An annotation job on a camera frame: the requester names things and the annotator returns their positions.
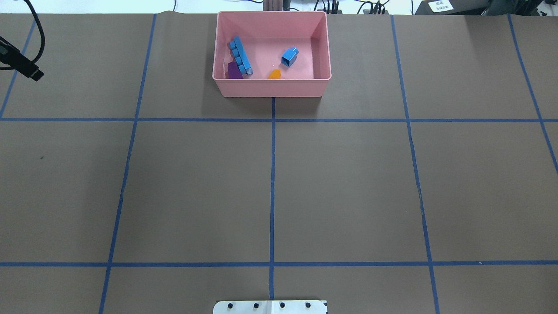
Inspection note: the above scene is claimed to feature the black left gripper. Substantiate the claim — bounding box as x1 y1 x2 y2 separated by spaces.
0 37 44 82

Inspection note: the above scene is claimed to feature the purple block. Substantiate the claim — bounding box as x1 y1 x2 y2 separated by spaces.
227 61 243 79

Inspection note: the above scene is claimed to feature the long blue block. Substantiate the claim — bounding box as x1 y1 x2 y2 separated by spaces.
228 36 254 75

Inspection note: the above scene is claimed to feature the orange block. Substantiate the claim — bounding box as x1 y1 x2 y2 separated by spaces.
268 69 282 79

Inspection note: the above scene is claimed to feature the small blue block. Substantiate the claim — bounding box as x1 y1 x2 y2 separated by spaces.
281 47 299 68

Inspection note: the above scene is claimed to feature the pink plastic box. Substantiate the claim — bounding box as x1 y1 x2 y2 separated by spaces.
212 11 332 98

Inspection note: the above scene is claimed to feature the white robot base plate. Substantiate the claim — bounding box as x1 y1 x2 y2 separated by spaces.
212 300 328 314

